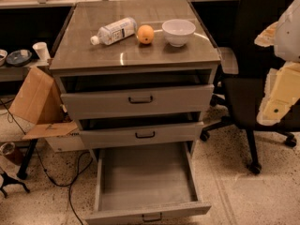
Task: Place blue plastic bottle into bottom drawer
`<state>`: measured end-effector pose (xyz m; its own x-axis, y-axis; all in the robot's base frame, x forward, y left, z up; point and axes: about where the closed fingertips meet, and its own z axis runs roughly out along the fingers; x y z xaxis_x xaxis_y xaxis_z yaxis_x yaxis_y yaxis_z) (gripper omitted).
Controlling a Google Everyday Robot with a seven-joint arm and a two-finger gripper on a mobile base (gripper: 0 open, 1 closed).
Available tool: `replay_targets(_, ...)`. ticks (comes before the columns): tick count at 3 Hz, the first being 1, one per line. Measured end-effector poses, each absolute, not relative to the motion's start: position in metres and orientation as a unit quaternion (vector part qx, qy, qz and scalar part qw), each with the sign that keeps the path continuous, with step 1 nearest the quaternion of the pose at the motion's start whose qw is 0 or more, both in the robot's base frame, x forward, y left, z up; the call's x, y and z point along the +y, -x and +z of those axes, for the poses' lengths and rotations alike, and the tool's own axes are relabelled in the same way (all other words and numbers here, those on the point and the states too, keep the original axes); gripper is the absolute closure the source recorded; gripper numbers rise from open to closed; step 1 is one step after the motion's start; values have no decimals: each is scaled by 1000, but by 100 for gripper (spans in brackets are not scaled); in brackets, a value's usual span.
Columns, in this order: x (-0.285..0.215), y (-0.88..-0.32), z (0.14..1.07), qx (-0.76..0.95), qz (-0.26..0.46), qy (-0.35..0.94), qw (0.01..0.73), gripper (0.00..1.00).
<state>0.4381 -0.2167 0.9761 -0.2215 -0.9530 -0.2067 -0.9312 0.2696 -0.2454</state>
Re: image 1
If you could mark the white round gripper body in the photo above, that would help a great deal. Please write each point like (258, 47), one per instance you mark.
(289, 37)

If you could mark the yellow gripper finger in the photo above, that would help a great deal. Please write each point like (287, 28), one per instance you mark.
(281, 91)
(267, 36)

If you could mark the clear plastic bottle white cap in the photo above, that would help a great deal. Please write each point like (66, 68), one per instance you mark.
(113, 32)

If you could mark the grey drawer cabinet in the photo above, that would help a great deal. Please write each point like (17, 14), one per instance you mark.
(76, 56)

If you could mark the grey bottom drawer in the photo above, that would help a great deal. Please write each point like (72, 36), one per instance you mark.
(145, 183)

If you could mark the grey top drawer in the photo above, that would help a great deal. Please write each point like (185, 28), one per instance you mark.
(137, 94)

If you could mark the black office chair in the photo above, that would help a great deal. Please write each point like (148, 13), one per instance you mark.
(244, 68)

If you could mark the white ceramic bowl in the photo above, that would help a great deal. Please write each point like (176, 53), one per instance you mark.
(177, 31)

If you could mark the orange fruit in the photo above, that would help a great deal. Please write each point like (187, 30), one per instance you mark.
(145, 34)

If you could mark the white paper cup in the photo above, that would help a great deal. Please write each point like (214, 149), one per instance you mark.
(41, 50)

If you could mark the brown cardboard box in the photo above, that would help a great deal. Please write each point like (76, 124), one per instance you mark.
(38, 102)

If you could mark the dark blue plate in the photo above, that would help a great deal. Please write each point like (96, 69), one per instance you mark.
(19, 58)

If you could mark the low grey side shelf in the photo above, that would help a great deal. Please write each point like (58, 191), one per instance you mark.
(10, 74)

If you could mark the white bowl at left edge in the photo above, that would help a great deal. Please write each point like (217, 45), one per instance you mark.
(3, 56)

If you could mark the black table leg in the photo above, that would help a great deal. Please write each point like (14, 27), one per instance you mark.
(29, 150)

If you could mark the brown cup on floor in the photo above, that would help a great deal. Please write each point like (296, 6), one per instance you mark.
(10, 151)

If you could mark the black stand foot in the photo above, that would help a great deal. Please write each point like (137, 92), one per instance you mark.
(9, 181)

